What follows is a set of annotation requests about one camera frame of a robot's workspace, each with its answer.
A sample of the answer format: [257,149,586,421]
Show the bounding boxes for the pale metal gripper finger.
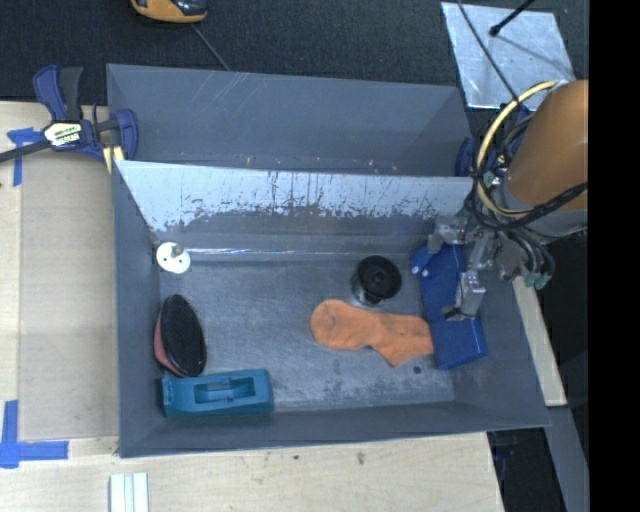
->
[426,215,474,255]
[442,271,488,320]

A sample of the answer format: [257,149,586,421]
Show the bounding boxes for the blue flat box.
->
[409,242,490,371]

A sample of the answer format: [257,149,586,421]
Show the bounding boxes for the black round spool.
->
[349,254,404,307]

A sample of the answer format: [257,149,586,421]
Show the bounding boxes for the orange cloth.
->
[308,298,436,369]

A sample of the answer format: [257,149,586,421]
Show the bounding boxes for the grey metal bin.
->
[105,63,552,459]

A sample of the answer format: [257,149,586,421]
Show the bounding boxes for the teal plastic case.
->
[160,368,276,419]

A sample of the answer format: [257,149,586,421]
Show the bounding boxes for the white round knob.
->
[155,241,193,275]

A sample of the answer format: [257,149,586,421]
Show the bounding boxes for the black and red brush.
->
[152,293,208,379]

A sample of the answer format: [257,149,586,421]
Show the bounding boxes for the pale wood board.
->
[17,149,122,443]

